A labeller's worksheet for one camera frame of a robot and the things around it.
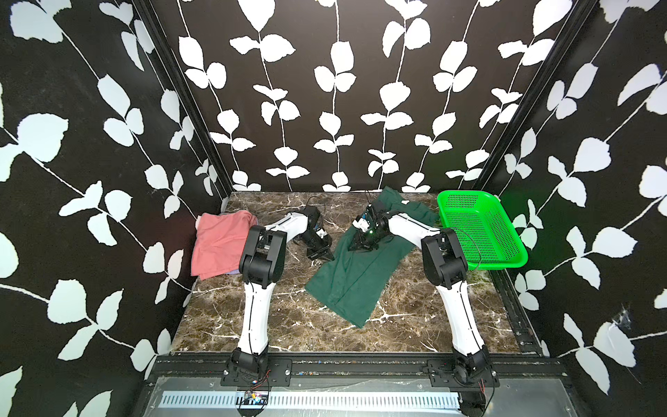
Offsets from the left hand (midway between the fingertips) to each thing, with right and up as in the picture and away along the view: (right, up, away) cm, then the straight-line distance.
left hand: (335, 254), depth 98 cm
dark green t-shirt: (+6, -9, -6) cm, 12 cm away
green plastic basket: (+63, +6, +6) cm, 64 cm away
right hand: (+6, +4, +1) cm, 7 cm away
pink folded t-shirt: (-45, +5, 0) cm, 45 cm away
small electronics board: (-22, -36, -28) cm, 50 cm away
